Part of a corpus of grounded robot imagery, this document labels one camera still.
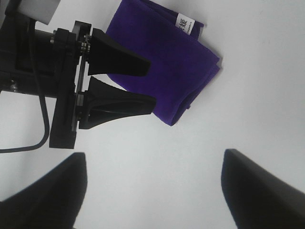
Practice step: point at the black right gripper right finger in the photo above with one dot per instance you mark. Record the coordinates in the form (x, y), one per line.
(256, 198)

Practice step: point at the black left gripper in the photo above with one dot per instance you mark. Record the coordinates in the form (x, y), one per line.
(57, 55)

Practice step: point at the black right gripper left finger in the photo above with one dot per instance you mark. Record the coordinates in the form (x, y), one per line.
(52, 202)

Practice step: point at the purple towel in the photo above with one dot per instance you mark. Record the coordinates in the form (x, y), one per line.
(180, 65)

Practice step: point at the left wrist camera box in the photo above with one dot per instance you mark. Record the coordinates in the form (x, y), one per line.
(39, 10)

